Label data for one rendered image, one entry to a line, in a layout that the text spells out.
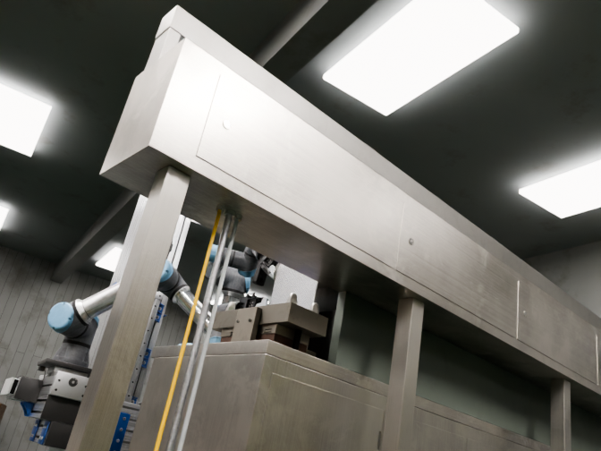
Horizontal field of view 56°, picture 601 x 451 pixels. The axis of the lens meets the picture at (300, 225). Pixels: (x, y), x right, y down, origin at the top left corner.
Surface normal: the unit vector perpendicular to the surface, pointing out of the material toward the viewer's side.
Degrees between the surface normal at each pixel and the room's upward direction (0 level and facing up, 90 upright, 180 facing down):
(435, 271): 90
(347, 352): 90
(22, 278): 90
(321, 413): 90
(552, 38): 180
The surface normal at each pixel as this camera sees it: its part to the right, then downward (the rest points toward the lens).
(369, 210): 0.67, -0.18
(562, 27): -0.18, 0.90
